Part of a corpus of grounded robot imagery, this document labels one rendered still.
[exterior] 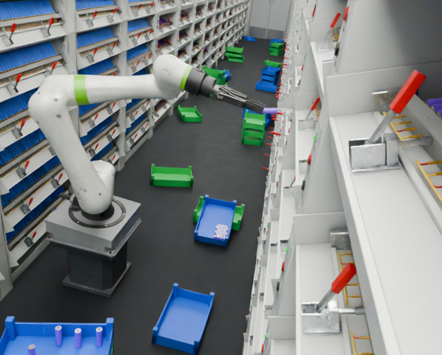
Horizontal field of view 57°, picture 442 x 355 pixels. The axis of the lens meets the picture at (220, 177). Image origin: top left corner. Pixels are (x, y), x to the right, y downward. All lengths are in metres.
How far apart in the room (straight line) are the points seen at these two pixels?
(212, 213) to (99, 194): 1.06
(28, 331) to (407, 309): 1.25
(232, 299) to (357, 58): 1.71
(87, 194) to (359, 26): 1.31
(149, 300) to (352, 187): 1.76
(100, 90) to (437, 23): 1.30
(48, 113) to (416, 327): 1.39
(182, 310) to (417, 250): 1.78
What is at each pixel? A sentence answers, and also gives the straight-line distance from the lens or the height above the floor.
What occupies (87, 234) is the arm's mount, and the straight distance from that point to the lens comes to 1.84.
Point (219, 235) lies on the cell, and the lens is 2.39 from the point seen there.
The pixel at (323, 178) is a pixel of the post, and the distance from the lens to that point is 0.57.
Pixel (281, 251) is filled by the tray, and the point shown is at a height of 0.90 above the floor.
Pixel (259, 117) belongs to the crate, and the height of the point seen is 0.18.
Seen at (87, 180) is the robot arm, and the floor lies 0.66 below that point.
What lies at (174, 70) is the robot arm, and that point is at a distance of 1.50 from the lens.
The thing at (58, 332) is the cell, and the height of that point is 0.46.
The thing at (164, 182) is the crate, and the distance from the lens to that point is 2.96.
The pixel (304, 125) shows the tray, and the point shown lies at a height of 1.11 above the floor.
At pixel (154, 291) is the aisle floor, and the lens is 2.10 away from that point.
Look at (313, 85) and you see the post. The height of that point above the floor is 1.17.
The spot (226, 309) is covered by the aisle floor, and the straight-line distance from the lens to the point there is 2.05.
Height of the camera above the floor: 1.44
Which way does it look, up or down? 27 degrees down
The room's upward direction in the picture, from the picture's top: 8 degrees clockwise
